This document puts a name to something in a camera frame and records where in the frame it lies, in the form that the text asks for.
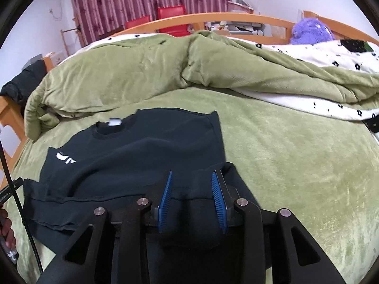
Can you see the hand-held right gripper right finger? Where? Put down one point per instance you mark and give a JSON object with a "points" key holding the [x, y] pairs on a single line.
{"points": [[219, 201]]}

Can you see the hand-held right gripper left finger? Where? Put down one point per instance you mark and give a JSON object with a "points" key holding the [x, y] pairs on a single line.
{"points": [[164, 201]]}

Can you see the black sweatshirt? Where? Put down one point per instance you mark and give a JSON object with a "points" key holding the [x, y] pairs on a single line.
{"points": [[133, 153]]}

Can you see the person's left hand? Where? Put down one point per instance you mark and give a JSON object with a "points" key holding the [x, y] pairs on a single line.
{"points": [[6, 227]]}

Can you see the green bed sheet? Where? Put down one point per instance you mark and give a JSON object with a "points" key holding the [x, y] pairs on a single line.
{"points": [[296, 168]]}

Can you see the black jacket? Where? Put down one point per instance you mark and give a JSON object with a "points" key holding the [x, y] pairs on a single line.
{"points": [[26, 80]]}

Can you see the grey box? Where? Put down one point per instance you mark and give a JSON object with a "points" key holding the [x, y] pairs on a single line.
{"points": [[35, 60]]}

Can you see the green and floral quilt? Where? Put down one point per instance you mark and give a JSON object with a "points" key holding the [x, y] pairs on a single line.
{"points": [[118, 74]]}

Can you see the wooden coat rack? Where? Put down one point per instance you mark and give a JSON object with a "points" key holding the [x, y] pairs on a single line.
{"points": [[66, 40]]}

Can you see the red chair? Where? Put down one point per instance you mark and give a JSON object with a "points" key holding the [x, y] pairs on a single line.
{"points": [[137, 23], [171, 13]]}

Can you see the purple plush toy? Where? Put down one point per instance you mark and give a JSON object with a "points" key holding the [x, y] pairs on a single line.
{"points": [[311, 31]]}

